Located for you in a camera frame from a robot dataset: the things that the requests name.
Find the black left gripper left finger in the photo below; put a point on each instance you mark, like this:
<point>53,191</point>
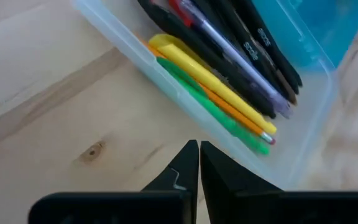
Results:
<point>185,174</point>

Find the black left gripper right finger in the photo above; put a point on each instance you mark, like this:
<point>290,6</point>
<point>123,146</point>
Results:
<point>219,174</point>

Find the green highlighter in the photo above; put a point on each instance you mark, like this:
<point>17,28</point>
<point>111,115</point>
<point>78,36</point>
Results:
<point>222,118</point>

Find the orange pencil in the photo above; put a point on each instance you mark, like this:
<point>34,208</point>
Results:
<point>238,116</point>

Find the yellow highlighter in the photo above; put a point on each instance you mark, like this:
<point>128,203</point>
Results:
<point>204,74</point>

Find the clear plastic box tray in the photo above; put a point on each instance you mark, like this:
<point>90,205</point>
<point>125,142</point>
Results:
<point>306,140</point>

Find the teal plastic box lid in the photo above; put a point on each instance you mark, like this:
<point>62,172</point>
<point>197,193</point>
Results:
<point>337,31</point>

